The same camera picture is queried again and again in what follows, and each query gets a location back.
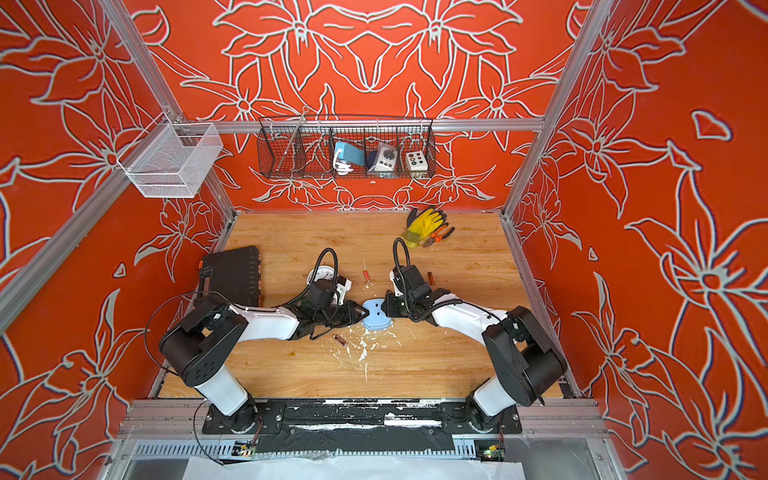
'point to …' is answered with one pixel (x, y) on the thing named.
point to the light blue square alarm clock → (377, 320)
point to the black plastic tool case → (231, 277)
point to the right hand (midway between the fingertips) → (378, 307)
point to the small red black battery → (342, 341)
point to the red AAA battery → (366, 275)
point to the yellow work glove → (422, 226)
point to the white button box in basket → (416, 161)
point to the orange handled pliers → (436, 237)
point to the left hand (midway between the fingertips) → (368, 313)
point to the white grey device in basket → (385, 158)
